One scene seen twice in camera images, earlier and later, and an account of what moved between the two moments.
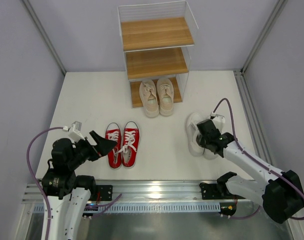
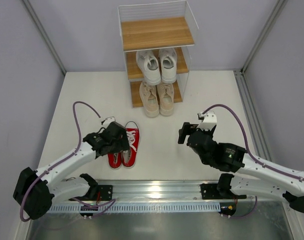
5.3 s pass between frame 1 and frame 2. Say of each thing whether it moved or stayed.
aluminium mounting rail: stayed
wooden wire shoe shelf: stayed
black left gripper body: moved
